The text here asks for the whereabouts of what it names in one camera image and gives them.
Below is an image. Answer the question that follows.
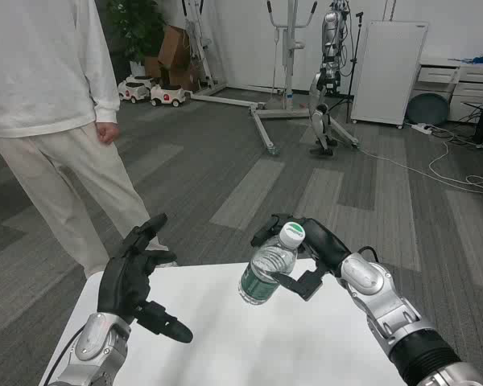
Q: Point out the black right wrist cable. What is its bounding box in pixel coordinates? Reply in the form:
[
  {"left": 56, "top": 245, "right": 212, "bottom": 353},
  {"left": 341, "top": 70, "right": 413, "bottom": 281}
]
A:
[{"left": 357, "top": 245, "right": 382, "bottom": 265}]

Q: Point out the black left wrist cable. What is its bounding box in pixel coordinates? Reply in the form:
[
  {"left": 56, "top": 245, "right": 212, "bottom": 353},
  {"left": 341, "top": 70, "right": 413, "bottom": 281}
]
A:
[{"left": 43, "top": 327, "right": 84, "bottom": 385}]

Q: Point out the low brown cardboard box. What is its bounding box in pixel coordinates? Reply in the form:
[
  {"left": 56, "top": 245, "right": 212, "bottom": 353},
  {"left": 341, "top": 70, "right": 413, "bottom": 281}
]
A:
[{"left": 143, "top": 55, "right": 200, "bottom": 92}]

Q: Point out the white floor cable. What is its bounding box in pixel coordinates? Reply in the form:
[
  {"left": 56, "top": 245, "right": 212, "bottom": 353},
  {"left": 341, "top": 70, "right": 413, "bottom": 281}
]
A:
[{"left": 356, "top": 126, "right": 483, "bottom": 195}]

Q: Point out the white large drawer unit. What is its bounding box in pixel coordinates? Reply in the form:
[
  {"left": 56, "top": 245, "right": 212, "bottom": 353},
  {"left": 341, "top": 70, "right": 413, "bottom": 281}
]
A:
[{"left": 448, "top": 64, "right": 483, "bottom": 122}]

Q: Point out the white narrow lift stand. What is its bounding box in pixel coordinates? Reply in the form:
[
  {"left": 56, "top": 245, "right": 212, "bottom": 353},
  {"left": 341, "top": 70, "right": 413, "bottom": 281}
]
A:
[{"left": 180, "top": 0, "right": 266, "bottom": 110}]

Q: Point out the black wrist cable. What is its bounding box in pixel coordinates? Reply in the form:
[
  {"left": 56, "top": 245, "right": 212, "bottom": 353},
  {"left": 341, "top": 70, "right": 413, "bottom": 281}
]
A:
[
  {"left": 43, "top": 327, "right": 84, "bottom": 385},
  {"left": 357, "top": 245, "right": 382, "bottom": 265}
]

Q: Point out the green potted plant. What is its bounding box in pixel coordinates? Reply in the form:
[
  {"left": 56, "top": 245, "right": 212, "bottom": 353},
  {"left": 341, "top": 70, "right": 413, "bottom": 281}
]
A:
[{"left": 104, "top": 0, "right": 167, "bottom": 77}]

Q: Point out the person left hand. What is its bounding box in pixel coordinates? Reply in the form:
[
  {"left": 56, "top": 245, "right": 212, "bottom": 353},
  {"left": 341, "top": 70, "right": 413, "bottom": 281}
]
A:
[{"left": 95, "top": 122, "right": 121, "bottom": 144}]

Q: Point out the clear water bottle green label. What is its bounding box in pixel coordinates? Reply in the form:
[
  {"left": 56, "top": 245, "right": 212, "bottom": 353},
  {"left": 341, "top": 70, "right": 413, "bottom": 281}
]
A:
[{"left": 237, "top": 220, "right": 308, "bottom": 306}]

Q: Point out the person in white clothes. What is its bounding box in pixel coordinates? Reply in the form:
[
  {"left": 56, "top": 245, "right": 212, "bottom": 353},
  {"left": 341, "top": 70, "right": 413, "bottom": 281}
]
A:
[{"left": 0, "top": 0, "right": 178, "bottom": 278}]

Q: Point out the white tall cabinet on wheels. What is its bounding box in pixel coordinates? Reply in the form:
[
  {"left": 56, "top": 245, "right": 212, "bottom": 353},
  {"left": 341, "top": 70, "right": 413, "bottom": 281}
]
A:
[{"left": 350, "top": 20, "right": 430, "bottom": 129}]

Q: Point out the silver hanging humanoid robot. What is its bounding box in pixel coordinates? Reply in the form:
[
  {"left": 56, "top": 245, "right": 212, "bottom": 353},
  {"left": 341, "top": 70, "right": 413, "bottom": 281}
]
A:
[{"left": 308, "top": 0, "right": 349, "bottom": 158}]

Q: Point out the white wide lift stand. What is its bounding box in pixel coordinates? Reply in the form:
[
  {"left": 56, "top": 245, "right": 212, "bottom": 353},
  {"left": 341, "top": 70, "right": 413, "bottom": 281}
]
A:
[{"left": 247, "top": 0, "right": 360, "bottom": 157}]

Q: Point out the tall brown cardboard box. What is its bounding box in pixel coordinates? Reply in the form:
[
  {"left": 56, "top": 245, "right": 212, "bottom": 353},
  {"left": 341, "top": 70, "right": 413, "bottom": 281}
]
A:
[{"left": 159, "top": 24, "right": 191, "bottom": 69}]

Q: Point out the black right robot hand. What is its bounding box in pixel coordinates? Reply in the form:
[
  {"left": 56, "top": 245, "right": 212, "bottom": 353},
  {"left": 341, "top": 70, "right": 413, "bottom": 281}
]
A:
[{"left": 251, "top": 214, "right": 353, "bottom": 302}]

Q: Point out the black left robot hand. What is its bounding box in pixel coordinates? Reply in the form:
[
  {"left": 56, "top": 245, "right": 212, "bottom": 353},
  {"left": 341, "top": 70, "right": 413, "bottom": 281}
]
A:
[{"left": 97, "top": 213, "right": 194, "bottom": 344}]

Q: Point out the white small drawer unit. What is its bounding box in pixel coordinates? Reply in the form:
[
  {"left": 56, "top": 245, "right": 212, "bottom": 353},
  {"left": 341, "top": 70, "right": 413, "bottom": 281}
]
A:
[{"left": 417, "top": 60, "right": 462, "bottom": 117}]

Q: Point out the blue round disc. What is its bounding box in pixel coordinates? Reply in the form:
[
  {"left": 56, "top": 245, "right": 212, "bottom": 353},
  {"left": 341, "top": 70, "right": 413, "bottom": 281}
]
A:
[{"left": 406, "top": 92, "right": 451, "bottom": 127}]

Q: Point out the white toy car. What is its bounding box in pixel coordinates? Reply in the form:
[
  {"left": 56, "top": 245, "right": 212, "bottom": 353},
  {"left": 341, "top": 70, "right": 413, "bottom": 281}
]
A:
[
  {"left": 118, "top": 74, "right": 153, "bottom": 104},
  {"left": 150, "top": 83, "right": 186, "bottom": 109}
]

